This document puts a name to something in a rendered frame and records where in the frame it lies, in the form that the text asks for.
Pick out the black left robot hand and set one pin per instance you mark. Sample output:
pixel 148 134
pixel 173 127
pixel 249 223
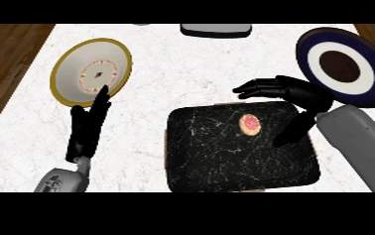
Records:
pixel 88 126

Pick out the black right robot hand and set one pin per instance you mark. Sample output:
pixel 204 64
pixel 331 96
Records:
pixel 302 93

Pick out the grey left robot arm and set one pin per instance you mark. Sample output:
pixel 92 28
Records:
pixel 64 178

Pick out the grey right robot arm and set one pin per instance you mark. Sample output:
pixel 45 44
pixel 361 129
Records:
pixel 349 139

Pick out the navy and white round plate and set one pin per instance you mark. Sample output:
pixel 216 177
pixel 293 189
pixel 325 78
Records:
pixel 342 65

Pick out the pink frosted cupcake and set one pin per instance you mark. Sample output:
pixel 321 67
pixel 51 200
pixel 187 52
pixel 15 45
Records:
pixel 250 124

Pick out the white plate with gold rim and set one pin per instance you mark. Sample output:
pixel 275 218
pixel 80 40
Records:
pixel 92 71

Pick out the black marbled tray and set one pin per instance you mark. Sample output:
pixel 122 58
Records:
pixel 234 153

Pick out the grey and black appliance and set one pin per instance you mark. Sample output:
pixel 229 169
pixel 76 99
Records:
pixel 216 30

